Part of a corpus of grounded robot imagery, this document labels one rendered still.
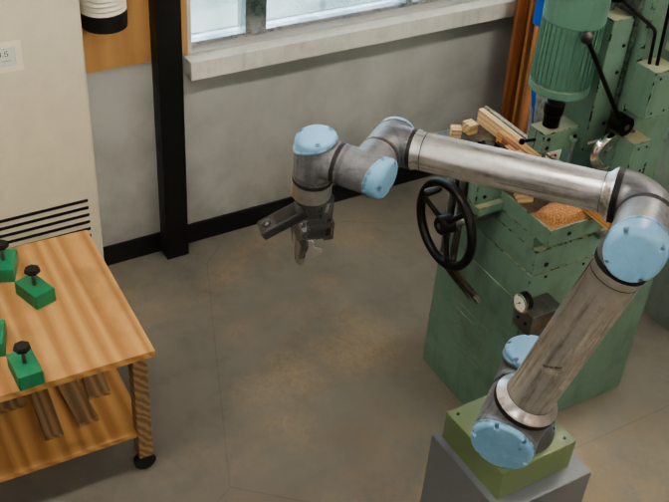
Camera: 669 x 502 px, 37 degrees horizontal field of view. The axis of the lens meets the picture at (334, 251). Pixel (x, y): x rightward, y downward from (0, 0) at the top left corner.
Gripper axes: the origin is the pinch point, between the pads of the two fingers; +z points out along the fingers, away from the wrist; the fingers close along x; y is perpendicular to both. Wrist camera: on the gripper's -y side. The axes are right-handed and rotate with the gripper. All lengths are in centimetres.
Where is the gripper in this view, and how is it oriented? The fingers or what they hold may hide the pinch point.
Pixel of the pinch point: (297, 260)
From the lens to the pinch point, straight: 233.5
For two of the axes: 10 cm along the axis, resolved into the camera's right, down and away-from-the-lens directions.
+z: -0.8, 7.2, 6.9
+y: 9.5, -1.5, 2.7
